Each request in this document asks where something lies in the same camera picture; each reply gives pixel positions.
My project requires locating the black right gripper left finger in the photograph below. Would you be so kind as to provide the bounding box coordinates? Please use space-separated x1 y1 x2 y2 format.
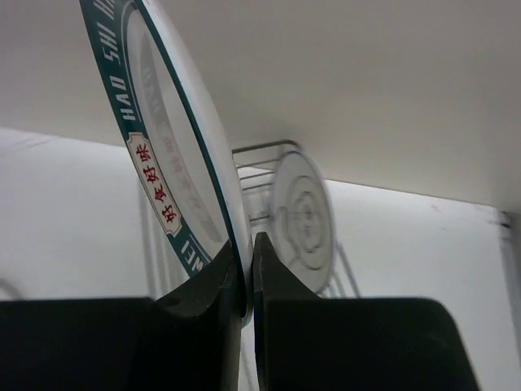
1 244 242 390

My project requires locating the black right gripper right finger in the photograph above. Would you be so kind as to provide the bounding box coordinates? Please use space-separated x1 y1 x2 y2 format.
252 232 479 390

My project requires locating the large patterned plate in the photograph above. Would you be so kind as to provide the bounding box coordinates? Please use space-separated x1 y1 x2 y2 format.
81 1 253 323

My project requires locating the white rearmost plate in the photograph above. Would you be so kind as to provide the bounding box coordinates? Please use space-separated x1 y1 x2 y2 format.
269 150 335 293

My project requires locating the dark wire dish rack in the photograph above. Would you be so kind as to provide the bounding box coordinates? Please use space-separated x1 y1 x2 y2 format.
232 139 361 298

